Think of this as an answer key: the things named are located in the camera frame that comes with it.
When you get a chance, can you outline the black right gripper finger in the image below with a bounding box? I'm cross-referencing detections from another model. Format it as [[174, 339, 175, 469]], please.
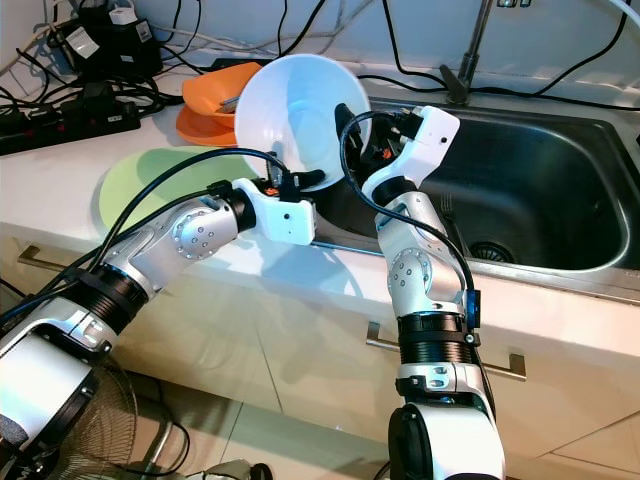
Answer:
[[338, 108, 364, 161]]

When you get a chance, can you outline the white bowl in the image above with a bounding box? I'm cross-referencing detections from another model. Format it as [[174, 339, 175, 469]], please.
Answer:
[[233, 53, 371, 193]]

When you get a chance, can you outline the dark metal fork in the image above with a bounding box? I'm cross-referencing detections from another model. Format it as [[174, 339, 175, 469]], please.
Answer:
[[438, 195, 467, 251]]

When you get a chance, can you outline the grey metal faucet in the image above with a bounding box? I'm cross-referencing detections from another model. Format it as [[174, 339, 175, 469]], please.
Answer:
[[440, 0, 502, 106]]

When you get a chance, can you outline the orange plate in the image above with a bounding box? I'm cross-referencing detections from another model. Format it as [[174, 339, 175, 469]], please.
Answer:
[[175, 103, 243, 148]]

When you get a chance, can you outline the orange bowl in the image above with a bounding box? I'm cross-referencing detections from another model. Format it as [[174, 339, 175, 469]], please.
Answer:
[[182, 62, 261, 127]]

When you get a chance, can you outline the flat black power adapter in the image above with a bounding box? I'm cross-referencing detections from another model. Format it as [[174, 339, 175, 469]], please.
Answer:
[[210, 58, 261, 71]]

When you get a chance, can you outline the green plate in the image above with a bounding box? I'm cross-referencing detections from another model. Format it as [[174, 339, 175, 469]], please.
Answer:
[[98, 148, 243, 236]]

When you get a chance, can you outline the stainless steel sink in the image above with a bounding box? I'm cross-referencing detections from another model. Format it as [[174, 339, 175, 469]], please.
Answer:
[[310, 85, 640, 303]]

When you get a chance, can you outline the black device with white labels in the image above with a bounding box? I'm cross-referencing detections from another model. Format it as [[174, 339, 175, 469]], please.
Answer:
[[55, 5, 161, 83]]

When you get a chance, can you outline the black power strip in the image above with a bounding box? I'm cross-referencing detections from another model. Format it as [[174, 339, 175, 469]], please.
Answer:
[[0, 95, 143, 154]]

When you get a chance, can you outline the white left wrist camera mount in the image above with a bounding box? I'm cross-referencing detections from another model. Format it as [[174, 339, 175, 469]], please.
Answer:
[[238, 178, 317, 246]]

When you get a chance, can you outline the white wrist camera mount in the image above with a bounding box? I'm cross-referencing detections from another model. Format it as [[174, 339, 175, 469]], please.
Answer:
[[238, 178, 317, 246], [395, 105, 462, 189]]

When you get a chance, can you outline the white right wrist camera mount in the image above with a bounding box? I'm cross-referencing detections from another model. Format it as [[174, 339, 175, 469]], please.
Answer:
[[395, 105, 462, 189]]

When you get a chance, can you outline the black cable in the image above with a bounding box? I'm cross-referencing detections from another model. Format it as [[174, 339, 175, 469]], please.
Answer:
[[525, 0, 631, 98], [380, 0, 451, 96]]

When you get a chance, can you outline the metal cabinet handle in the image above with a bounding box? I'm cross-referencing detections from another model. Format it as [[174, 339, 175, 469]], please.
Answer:
[[365, 322, 527, 381], [15, 245, 87, 277]]

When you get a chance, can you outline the white hose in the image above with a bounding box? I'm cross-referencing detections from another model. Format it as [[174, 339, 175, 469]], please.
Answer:
[[595, 0, 640, 26]]

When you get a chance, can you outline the wire guard floor fan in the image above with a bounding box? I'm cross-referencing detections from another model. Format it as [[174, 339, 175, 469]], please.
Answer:
[[40, 360, 143, 480]]

